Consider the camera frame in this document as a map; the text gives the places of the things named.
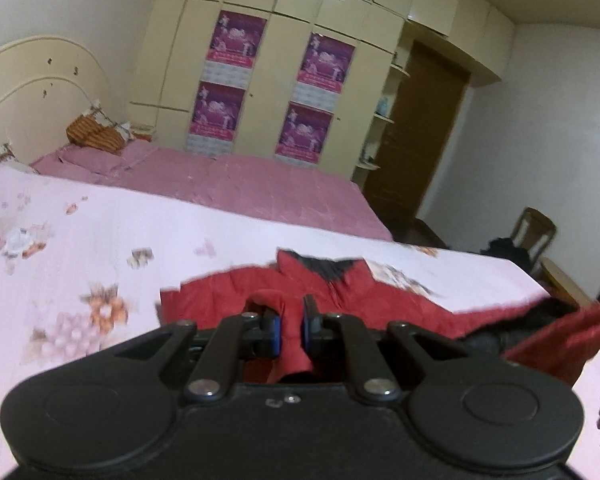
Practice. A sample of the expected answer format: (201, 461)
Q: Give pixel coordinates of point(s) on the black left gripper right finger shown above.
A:
(318, 329)

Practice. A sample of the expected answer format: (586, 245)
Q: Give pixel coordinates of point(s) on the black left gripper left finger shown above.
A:
(261, 334)

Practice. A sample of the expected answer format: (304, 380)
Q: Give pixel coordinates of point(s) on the red padded jacket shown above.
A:
(547, 335)

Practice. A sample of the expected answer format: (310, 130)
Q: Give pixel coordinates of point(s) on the dark clothes on chair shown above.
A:
(504, 248)

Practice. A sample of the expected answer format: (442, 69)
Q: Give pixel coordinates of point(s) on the pink checked bed cover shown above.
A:
(256, 187)

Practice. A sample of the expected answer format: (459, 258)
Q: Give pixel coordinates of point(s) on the wooden table edge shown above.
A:
(559, 284)

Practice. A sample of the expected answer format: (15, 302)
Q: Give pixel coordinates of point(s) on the cream corner shelf unit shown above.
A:
(382, 116)

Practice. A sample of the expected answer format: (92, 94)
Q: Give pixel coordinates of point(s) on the bottom right purple poster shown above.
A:
(303, 135)

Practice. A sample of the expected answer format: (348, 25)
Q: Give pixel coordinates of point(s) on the purple poster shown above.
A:
(303, 135)
(326, 63)
(216, 111)
(236, 39)

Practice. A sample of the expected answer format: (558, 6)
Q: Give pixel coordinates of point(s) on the white floral bed sheet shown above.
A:
(93, 385)

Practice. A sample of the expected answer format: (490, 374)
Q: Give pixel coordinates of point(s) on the wooden chair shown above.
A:
(533, 232)

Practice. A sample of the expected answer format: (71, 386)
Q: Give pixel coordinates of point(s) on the bottom left purple poster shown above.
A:
(216, 111)

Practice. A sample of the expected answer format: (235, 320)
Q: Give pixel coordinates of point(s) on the brown wooden door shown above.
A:
(422, 118)

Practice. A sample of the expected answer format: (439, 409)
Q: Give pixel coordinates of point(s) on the top right purple poster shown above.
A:
(326, 63)

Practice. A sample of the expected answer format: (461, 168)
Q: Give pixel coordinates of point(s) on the cream wardrobe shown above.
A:
(172, 64)

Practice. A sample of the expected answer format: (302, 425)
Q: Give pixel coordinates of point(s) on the top left purple poster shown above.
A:
(236, 39)

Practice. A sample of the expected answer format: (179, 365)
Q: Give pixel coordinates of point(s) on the cream curved headboard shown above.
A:
(45, 83)

